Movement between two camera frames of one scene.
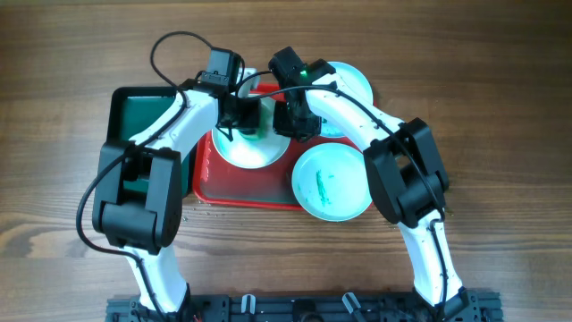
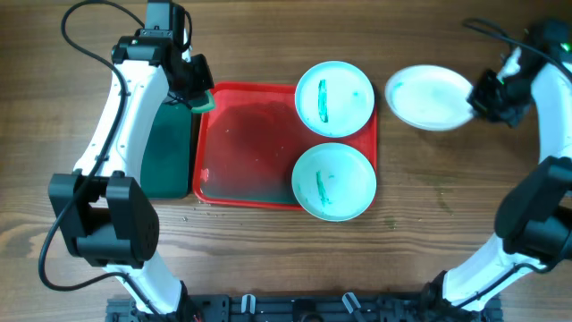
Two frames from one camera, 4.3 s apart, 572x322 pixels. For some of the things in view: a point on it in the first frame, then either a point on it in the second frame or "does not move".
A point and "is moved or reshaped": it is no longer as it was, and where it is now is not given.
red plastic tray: (218, 182) does not move
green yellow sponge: (253, 134) is moved or reshaped
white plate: (331, 182) does not move
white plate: (252, 154) -> (429, 97)
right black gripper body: (290, 123) -> (507, 98)
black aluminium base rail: (477, 307) does not move
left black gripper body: (245, 114) -> (196, 78)
